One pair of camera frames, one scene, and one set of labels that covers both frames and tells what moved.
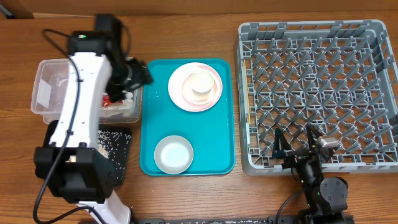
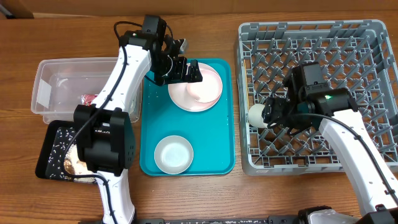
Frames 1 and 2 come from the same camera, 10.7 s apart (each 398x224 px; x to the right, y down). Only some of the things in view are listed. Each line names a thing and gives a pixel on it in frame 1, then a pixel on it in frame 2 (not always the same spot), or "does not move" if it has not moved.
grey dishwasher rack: x=337 y=75 does not move
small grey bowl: x=173 y=154 does not move
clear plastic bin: x=51 y=79 does not move
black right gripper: x=278 y=150 → x=273 y=114
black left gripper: x=142 y=76 → x=180 y=73
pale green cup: x=202 y=83 → x=255 y=116
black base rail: x=283 y=219 does not move
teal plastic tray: x=211 y=132 does not move
